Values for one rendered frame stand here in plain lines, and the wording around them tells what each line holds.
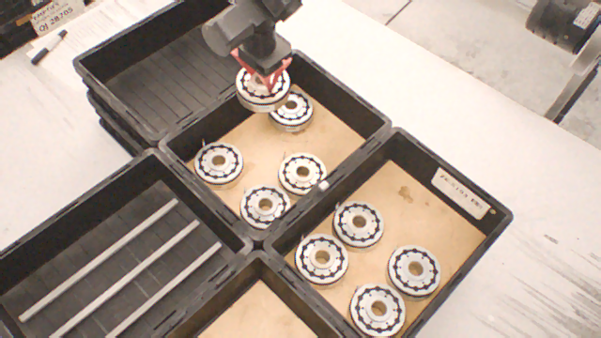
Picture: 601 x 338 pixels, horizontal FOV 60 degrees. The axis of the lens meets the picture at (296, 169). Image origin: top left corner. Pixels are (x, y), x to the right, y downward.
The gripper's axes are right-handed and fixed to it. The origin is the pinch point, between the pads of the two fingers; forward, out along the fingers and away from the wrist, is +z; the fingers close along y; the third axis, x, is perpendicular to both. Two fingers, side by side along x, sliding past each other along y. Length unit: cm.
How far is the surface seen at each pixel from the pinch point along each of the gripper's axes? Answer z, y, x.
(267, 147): 21.8, 1.3, -0.8
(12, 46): 63, -113, -19
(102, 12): 33, -73, 2
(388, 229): 22.5, 33.0, 3.7
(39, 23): 61, -114, -7
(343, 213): 19.1, 24.9, -1.8
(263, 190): 18.7, 9.9, -9.8
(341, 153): 22.5, 13.6, 10.4
